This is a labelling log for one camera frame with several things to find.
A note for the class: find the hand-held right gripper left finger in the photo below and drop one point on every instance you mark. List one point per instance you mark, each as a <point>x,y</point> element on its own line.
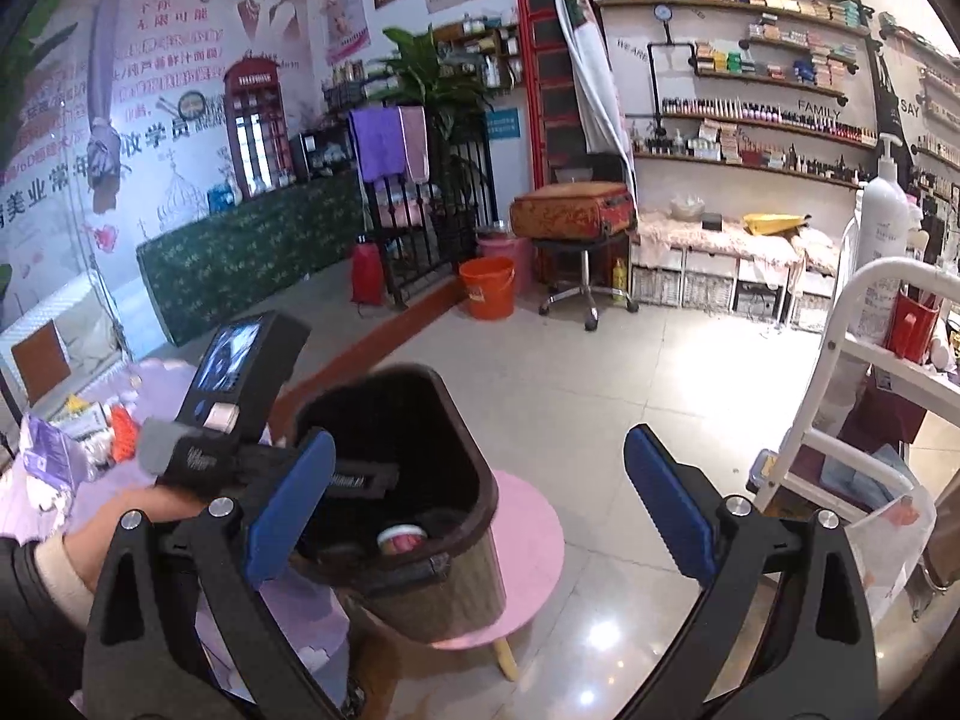
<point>294,514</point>

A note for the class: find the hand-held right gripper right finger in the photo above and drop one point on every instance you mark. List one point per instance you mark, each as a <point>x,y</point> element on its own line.
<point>670,514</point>

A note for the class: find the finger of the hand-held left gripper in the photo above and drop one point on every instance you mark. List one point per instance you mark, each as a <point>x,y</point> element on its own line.
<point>361,478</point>

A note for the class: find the orange snack packet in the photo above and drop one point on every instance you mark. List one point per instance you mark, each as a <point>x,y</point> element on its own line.
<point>124,431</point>

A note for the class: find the dark brown trash bin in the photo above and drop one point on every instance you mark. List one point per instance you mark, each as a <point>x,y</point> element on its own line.
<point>450,592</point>

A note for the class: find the yellow packet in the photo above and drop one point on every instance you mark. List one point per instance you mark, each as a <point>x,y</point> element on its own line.
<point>75,407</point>

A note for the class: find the purple white packet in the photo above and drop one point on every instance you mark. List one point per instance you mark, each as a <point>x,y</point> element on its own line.
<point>45,456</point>

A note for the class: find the person's left forearm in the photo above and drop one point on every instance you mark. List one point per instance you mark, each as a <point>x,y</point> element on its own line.
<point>37,615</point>

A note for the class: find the person's left hand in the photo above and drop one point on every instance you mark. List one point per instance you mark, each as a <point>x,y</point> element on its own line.
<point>127,504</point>

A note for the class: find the pink white round container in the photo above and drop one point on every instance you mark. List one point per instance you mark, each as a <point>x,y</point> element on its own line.
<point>401,540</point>

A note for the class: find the green patterned counter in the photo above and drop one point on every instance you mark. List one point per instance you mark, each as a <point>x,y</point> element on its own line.
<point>240,247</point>

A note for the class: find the pink round stool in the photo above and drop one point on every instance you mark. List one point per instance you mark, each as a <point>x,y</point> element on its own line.
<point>529,525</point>

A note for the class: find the white swing sofa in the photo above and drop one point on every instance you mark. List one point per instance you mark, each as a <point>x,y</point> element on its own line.
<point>82,322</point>

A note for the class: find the purple floral blanket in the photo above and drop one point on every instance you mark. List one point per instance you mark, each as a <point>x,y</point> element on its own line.
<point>90,484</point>

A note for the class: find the red bin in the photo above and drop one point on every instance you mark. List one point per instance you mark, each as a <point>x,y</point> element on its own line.
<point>367,274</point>

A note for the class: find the white cart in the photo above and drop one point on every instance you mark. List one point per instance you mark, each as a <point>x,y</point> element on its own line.
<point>814,405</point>

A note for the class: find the blue box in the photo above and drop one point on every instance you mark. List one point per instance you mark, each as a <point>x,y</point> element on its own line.
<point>223,199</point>

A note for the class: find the brown cushion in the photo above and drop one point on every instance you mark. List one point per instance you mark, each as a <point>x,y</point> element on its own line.
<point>41,364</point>

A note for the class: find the clear plastic bag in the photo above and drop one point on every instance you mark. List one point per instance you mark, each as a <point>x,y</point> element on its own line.
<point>892,540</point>

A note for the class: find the orange bucket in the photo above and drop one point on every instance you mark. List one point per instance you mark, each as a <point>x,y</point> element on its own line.
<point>487,289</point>

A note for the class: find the small yellow bottle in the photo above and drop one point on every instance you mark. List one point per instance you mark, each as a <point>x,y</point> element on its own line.
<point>619,281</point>

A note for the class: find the black display box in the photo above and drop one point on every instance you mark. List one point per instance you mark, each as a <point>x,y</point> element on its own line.
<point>319,154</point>

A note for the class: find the white low cabinet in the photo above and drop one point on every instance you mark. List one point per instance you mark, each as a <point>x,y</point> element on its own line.
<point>720,270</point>

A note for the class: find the red telephone booth cabinet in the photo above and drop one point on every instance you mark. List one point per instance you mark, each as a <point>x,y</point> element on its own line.
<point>256,127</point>

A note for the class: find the black swivel stool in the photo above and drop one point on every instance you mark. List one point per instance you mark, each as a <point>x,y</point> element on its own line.
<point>585,270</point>

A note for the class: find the black metal rack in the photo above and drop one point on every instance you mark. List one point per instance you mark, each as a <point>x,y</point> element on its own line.
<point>442,225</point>

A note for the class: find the pink bucket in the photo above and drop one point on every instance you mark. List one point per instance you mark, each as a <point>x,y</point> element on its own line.
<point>517,247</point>

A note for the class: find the purple towel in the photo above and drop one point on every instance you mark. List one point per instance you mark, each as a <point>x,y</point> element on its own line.
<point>377,142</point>

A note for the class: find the small black box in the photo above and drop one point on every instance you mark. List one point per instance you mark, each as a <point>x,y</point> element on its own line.
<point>711,223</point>

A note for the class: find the pink towel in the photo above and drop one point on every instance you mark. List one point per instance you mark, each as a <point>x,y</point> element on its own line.
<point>414,142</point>

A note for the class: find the red container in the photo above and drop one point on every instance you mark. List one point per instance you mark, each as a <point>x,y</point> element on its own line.
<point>911,326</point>

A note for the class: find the yellow bag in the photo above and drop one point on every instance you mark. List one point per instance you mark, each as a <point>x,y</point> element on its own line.
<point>772,223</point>

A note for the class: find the glass bowl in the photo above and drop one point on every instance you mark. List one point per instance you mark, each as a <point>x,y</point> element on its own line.
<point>686,206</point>

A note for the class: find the brown patterned suitcase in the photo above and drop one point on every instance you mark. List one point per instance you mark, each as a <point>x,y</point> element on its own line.
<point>570,211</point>

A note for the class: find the white pump bottle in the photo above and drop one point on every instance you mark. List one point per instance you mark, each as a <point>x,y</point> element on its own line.
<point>885,232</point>

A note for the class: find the green hanging plant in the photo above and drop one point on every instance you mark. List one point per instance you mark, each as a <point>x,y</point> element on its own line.
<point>30,67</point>

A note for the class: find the green potted plant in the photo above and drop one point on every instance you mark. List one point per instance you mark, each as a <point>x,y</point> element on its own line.
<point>431,71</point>

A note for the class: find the wooden shelf with bottles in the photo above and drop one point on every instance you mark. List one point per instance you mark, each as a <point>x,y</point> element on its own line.
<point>487,45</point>

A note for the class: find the red ladder shelf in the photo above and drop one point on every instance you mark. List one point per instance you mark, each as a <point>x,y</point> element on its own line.
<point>551,90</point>

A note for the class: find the white leaning board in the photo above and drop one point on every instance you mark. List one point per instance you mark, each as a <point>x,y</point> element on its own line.
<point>600,82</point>

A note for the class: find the black pipe with gauge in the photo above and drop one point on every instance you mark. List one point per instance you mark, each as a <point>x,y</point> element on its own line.
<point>664,49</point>

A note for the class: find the large wall poster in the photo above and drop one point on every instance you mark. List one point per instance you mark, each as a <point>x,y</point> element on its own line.
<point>172,30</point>

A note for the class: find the blue wall sign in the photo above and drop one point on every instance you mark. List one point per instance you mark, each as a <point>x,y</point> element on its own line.
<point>503,124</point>

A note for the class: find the pink wall poster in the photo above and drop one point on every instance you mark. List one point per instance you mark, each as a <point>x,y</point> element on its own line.
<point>343,4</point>

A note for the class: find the wall shelves of cosmetic boxes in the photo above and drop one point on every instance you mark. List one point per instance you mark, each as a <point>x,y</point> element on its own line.
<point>750,60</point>

